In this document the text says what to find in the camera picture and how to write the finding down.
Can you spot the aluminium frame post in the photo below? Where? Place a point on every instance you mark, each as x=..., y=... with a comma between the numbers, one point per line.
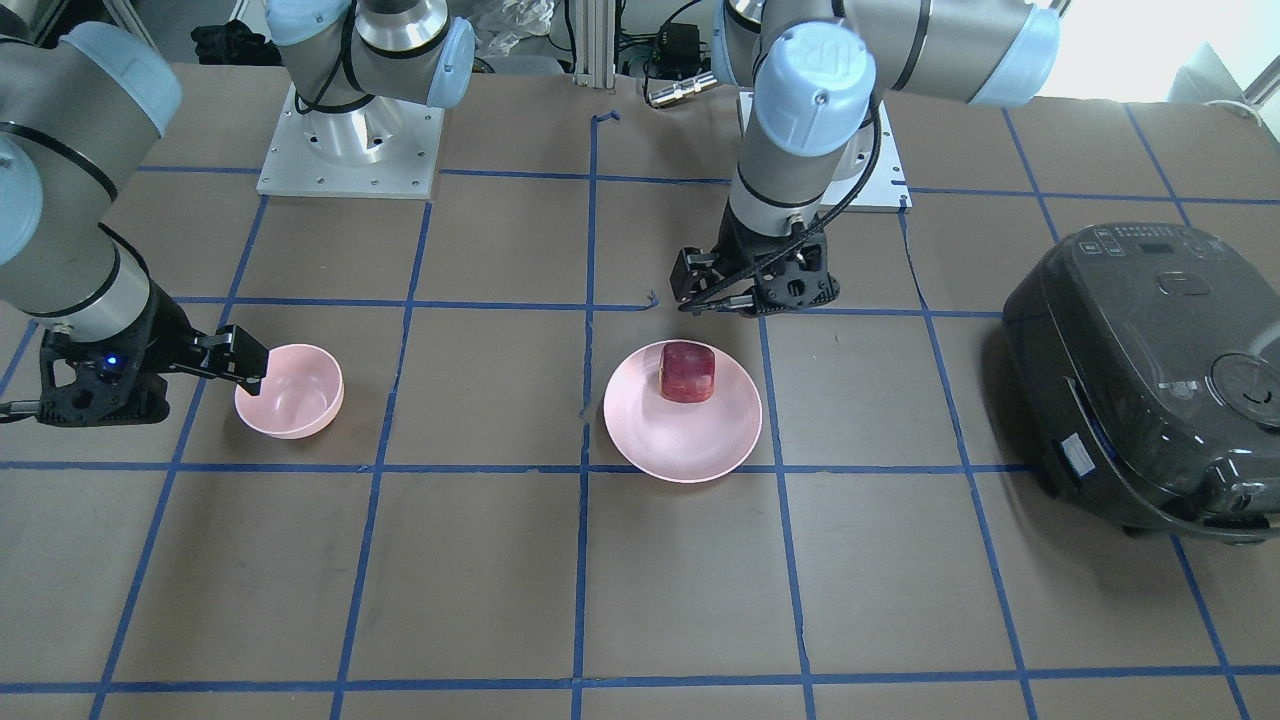
x=595, y=26

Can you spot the pink plate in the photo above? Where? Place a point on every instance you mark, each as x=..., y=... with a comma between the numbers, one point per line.
x=682, y=443

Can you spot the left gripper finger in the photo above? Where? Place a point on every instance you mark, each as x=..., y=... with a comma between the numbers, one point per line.
x=693, y=276
x=751, y=306

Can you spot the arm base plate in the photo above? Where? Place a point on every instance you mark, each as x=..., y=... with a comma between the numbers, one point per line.
x=887, y=190
x=386, y=150

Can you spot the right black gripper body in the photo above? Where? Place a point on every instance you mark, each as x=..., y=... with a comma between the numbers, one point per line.
x=166, y=337

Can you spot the silver metal cylinder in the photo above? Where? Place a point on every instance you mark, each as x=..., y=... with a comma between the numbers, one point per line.
x=680, y=90

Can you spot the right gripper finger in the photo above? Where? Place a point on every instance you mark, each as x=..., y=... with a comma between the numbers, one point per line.
x=230, y=354

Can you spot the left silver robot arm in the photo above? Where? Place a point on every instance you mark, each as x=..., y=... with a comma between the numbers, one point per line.
x=817, y=72

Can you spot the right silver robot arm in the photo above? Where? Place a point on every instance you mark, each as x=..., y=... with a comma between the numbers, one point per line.
x=79, y=118

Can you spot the pink bowl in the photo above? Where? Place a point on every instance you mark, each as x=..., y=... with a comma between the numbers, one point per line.
x=301, y=395

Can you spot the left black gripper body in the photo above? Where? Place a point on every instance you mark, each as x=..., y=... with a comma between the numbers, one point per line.
x=688, y=274

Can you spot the black rice cooker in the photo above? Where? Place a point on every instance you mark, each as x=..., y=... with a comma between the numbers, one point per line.
x=1148, y=352

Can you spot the red apple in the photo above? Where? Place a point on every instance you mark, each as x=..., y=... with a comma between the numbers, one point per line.
x=687, y=372

